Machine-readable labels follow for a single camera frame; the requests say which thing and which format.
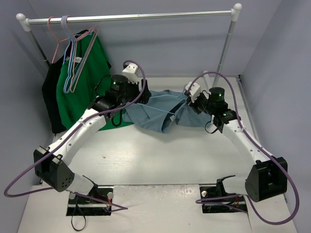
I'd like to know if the light blue wire hanger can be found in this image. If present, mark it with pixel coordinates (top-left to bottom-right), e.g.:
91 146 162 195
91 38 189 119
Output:
138 89 187 121

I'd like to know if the blue-grey t-shirt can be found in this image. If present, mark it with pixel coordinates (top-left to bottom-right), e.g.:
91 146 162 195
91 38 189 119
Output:
122 90 211 133

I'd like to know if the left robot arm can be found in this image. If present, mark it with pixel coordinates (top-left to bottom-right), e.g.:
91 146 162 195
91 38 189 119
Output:
34 75 151 204

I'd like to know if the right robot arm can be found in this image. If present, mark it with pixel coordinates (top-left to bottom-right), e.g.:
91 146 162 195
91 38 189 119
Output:
185 83 287 202

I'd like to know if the green t-shirt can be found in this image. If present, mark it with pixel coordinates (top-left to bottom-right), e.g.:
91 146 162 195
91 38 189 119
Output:
56 36 134 132

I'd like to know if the black t-shirt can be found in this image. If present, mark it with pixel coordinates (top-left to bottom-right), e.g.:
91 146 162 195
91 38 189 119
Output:
41 29 112 133

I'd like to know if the silver clothes rack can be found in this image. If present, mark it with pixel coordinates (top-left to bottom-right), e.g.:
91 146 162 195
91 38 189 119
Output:
16 3 242 73

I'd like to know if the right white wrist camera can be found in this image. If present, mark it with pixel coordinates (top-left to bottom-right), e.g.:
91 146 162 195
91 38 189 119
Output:
183 82 201 103

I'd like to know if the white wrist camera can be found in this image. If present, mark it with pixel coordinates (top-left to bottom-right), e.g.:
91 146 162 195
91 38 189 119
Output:
122 63 139 84
183 82 201 103

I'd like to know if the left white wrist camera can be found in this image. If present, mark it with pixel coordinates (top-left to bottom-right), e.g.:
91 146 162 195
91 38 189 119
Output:
122 63 139 84

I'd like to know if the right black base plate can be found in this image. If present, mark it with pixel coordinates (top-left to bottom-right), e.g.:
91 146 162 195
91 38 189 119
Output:
195 175 248 214

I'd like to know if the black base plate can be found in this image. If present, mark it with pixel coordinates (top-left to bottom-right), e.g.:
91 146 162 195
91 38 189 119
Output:
195 175 248 214
66 186 114 216

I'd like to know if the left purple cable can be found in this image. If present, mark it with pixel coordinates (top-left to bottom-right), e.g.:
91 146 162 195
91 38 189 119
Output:
3 60 146 213

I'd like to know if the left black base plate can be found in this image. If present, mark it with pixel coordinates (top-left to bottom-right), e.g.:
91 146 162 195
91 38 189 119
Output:
66 186 114 216

